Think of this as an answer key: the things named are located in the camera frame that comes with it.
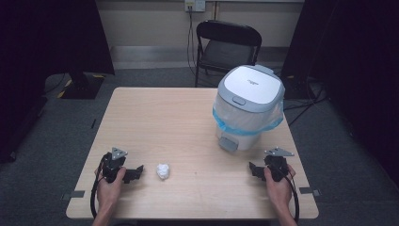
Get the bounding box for white wall outlet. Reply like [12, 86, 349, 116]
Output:
[184, 0, 207, 13]

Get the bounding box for black wall power cable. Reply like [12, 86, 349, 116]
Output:
[186, 8, 198, 77]

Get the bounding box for person's left hand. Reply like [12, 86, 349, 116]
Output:
[94, 167, 127, 209]

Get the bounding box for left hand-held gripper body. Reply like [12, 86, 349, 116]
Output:
[102, 146, 129, 184]

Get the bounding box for black stand base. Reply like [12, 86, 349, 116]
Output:
[58, 69, 106, 101]

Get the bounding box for blue trash bag liner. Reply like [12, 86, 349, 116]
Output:
[212, 99, 285, 137]

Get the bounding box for black folding chair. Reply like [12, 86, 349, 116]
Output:
[194, 19, 263, 89]

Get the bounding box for person's right hand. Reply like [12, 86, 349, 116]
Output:
[263, 164, 296, 210]

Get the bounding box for white grey pedal trash can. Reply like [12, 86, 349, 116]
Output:
[212, 64, 286, 154]

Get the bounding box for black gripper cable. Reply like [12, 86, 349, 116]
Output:
[89, 155, 106, 219]
[281, 171, 300, 223]

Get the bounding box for white paper ball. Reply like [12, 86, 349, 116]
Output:
[155, 163, 170, 181]

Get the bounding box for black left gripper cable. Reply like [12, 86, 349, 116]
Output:
[89, 155, 106, 219]

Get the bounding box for grey tape strip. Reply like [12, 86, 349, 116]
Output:
[298, 186, 322, 198]
[61, 189, 86, 202]

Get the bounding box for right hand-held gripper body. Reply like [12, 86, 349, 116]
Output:
[263, 146, 295, 183]

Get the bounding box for black curtain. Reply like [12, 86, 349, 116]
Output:
[0, 0, 116, 165]
[280, 0, 399, 187]

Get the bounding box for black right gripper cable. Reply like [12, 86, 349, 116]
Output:
[281, 171, 300, 223]

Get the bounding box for black floor cables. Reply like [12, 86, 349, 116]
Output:
[283, 76, 328, 127]

